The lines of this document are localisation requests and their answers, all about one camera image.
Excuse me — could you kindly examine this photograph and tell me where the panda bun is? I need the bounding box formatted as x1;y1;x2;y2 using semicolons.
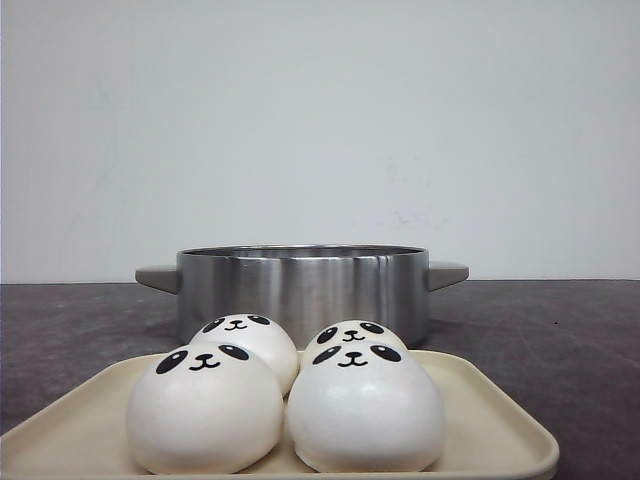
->
300;319;407;369
287;341;446;472
191;313;299;395
126;342;284;474

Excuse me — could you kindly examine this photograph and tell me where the stainless steel steamer pot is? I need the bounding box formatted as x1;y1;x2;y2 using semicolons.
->
135;245;469;347

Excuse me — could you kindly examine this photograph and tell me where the cream plastic tray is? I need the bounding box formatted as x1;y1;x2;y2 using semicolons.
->
1;350;560;479

